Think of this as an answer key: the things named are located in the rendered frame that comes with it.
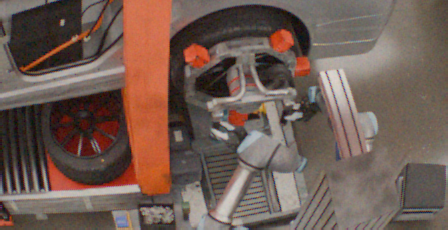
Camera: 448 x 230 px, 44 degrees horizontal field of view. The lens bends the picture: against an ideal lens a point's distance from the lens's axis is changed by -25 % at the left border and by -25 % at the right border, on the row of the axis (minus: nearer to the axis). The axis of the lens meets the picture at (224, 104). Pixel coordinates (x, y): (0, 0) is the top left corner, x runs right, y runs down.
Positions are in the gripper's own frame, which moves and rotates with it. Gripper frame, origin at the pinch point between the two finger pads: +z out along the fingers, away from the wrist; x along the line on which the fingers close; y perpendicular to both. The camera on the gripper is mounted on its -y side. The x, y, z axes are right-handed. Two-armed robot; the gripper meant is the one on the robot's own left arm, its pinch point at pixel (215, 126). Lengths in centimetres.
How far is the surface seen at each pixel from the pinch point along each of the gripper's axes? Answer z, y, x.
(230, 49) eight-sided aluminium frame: 7.8, -27.5, 24.6
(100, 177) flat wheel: 48, 41, -46
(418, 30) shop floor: -81, 96, 204
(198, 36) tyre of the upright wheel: 24.4, -26.7, 23.6
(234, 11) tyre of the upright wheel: 16, -32, 42
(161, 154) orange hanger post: 9.1, -18.8, -32.5
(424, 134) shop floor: -120, 90, 110
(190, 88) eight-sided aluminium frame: 19.9, -2.0, 9.7
